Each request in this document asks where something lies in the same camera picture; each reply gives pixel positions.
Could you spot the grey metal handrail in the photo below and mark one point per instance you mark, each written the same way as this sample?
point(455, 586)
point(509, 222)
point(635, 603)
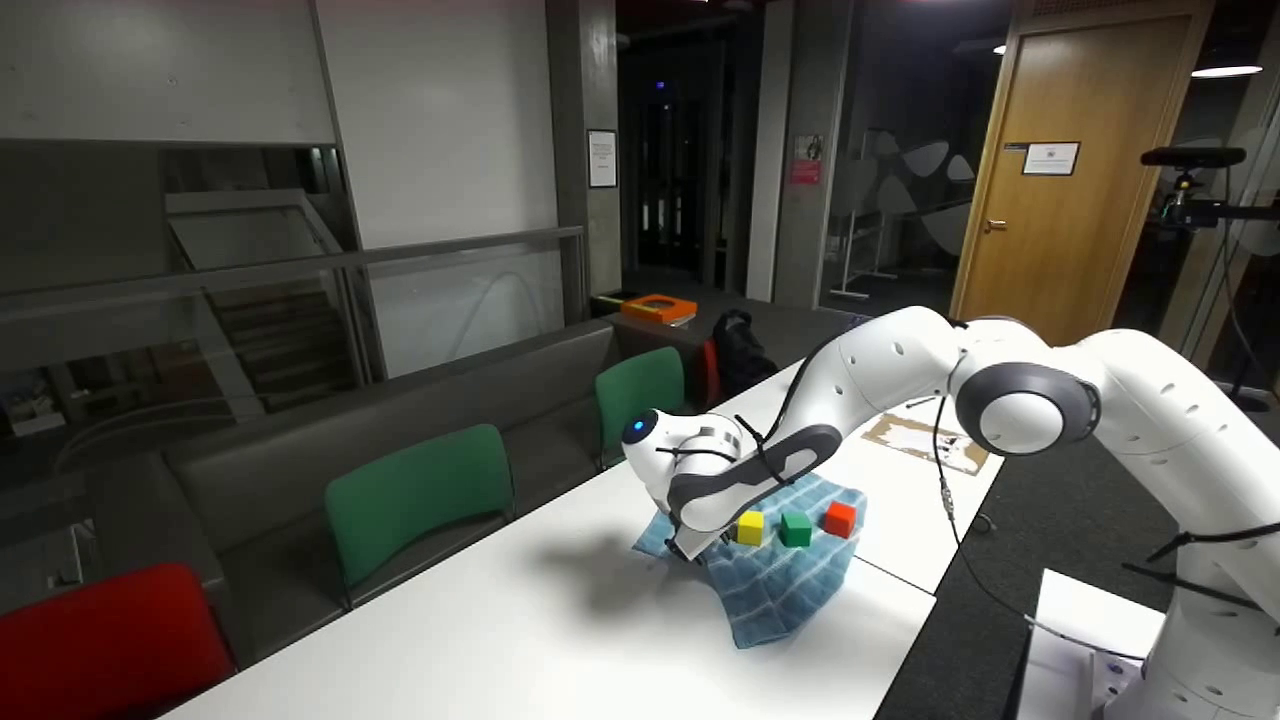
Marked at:
point(266, 265)

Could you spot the blue striped cloth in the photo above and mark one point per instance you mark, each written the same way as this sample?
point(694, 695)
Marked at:
point(786, 586)

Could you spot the brown and white cardboard sheet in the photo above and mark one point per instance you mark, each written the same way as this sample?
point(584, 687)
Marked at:
point(920, 443)

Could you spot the white door sign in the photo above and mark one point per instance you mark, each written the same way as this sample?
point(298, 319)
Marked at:
point(1049, 158)

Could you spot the grey upholstered bench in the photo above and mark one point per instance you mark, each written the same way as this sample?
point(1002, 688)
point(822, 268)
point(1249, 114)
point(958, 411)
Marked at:
point(266, 467)

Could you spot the orange box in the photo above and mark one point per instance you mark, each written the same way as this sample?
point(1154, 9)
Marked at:
point(656, 311)

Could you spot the green cube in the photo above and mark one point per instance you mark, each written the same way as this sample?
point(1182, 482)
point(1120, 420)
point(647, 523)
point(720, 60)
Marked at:
point(799, 530)

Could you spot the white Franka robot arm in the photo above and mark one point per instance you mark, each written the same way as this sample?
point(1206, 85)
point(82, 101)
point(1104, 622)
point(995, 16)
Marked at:
point(1172, 402)

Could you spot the yellow cube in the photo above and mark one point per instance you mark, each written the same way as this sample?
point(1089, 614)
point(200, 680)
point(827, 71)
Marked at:
point(748, 530)

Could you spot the pink wall sign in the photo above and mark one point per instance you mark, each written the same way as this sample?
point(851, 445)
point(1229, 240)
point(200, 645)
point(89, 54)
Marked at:
point(806, 174)

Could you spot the green chair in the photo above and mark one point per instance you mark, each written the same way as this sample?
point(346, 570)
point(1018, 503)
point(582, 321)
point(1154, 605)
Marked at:
point(415, 503)
point(643, 394)

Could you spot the white wall notice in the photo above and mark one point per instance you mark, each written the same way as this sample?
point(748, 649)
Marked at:
point(603, 158)

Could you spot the black backpack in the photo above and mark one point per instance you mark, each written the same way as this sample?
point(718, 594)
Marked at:
point(742, 354)

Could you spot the red chair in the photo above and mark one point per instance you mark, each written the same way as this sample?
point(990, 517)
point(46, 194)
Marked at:
point(106, 645)

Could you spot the wooden door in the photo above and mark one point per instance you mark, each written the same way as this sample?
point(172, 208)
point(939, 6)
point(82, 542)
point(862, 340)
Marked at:
point(1080, 240)

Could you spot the red cube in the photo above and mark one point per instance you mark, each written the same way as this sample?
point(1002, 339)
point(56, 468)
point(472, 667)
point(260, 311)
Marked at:
point(837, 523)

